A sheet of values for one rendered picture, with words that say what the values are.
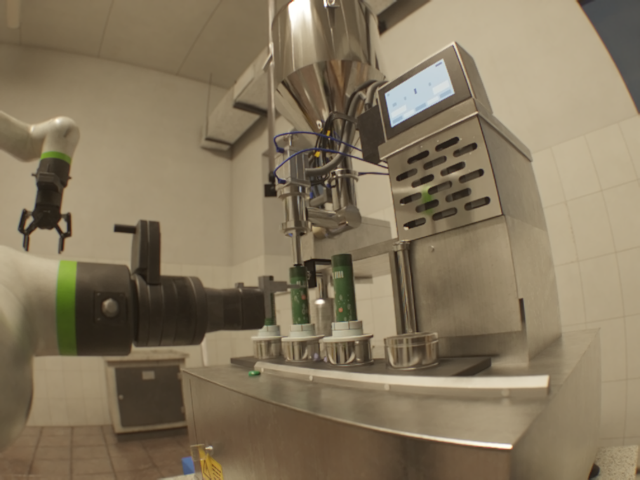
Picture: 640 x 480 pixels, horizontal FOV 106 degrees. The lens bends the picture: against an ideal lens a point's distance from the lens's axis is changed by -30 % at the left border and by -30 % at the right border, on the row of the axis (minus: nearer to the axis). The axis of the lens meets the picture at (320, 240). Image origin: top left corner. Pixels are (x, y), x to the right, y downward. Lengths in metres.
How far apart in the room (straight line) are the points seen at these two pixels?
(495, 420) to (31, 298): 0.36
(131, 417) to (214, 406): 2.90
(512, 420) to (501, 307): 0.21
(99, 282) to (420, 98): 0.47
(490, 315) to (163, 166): 4.30
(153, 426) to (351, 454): 3.25
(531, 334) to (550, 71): 1.83
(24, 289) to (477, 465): 0.34
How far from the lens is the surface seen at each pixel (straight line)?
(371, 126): 0.62
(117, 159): 4.43
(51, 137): 1.00
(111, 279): 0.33
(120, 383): 3.34
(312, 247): 0.71
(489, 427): 0.24
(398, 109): 0.55
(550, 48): 2.23
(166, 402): 3.45
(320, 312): 0.74
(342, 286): 0.49
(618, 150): 1.91
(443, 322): 0.47
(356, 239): 0.80
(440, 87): 0.52
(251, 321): 0.37
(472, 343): 0.47
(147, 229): 0.36
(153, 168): 4.46
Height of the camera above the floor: 1.11
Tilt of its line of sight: 13 degrees up
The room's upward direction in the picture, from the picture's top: 5 degrees counter-clockwise
